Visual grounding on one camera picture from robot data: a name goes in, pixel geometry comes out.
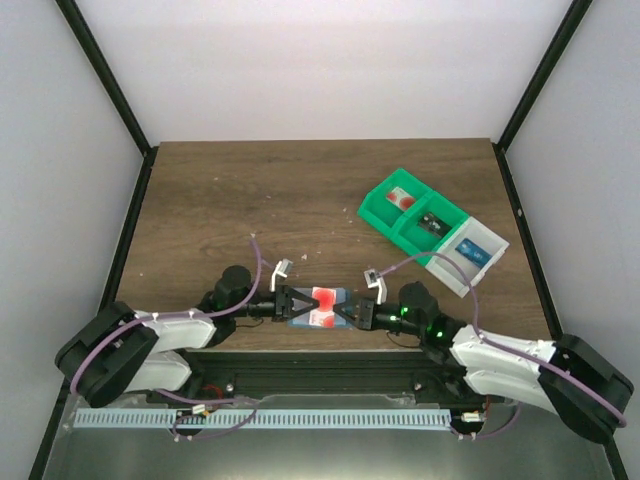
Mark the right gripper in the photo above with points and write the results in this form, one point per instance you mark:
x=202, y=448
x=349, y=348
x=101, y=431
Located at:
x=365, y=313

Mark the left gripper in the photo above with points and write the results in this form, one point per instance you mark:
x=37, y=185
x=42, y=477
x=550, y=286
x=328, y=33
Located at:
x=282, y=306

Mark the blue card holder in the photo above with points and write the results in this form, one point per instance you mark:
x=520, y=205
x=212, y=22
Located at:
x=302, y=322

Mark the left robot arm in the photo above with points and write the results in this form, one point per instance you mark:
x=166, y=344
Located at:
x=122, y=350

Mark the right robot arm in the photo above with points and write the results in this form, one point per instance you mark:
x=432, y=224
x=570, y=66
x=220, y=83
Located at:
x=566, y=376

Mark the black card in bin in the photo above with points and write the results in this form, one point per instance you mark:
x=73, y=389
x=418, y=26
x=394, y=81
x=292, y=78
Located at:
x=434, y=225

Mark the red white card in bin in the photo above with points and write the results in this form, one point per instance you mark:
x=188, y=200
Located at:
x=401, y=199

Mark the blue card in bin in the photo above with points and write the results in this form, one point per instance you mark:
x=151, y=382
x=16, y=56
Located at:
x=473, y=253

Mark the green bin middle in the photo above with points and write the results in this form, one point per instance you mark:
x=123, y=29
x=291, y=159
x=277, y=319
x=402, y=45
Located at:
x=410, y=237

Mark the green bin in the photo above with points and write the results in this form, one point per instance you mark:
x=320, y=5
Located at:
x=378, y=212
x=410, y=237

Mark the green bin far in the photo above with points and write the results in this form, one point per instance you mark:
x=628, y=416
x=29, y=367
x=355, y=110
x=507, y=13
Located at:
x=378, y=212

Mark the white bin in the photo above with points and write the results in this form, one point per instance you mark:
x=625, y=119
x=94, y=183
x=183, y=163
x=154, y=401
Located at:
x=455, y=271

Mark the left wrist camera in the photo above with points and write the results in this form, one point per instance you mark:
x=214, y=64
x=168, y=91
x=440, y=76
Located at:
x=280, y=272

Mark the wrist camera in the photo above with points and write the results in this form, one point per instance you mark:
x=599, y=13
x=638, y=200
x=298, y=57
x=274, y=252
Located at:
x=375, y=280
x=280, y=272

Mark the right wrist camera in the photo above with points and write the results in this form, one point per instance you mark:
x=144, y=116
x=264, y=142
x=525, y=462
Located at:
x=375, y=280

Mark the black aluminium front rail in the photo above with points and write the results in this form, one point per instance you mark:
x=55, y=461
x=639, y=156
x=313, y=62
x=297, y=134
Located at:
x=228, y=375

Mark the white slotted cable duct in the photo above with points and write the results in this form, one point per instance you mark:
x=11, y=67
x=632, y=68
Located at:
x=421, y=419

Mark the left black frame post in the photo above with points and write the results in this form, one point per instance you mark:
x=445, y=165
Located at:
x=91, y=49

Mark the black frame post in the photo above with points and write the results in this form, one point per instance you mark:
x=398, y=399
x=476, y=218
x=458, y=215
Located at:
x=562, y=37
x=91, y=49

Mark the right black frame post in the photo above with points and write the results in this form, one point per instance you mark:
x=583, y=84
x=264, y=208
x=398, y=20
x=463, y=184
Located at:
x=562, y=37

